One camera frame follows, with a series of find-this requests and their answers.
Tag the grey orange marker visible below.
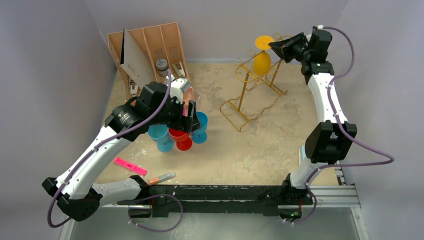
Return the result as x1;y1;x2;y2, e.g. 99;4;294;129
147;171;176;186

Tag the stapler in organizer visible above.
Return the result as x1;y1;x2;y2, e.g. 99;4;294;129
172;61;186;78

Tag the light blue eraser bar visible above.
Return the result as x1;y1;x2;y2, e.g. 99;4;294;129
298;145;305;165

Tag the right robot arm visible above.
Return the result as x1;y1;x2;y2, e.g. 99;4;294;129
269;27;358;204

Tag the small round tin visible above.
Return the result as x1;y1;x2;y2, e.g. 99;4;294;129
155;58;169;77

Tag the clear wine glass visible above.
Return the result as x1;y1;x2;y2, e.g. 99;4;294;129
187;91;201;104

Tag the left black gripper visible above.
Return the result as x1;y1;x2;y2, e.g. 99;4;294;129
149;94;201;133

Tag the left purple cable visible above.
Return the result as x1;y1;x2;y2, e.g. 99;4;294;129
46;68;173;229

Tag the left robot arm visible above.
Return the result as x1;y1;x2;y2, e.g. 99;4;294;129
42;82;201;222

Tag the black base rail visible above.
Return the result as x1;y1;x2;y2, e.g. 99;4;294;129
118;184;313;218

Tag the peach file organizer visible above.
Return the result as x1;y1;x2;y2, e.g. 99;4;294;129
107;22;190;82

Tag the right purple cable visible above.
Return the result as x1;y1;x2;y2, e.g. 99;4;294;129
306;26;396;186

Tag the red wine glass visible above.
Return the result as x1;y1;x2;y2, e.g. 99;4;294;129
168;128;193;151

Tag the gold wine glass rack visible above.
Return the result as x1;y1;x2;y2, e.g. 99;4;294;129
219;33;291;132

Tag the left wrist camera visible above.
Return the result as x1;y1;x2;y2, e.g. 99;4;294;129
169;78;191;104

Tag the pink highlighter marker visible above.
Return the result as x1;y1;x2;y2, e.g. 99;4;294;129
114;157;148;176

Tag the blue wine glass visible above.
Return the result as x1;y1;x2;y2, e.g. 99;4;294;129
191;111;209;144
147;124;174;153

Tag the yellow wine glass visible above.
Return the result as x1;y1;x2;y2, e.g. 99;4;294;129
252;35;274;76

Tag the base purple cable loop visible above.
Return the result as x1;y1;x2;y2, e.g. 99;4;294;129
127;193;184;233

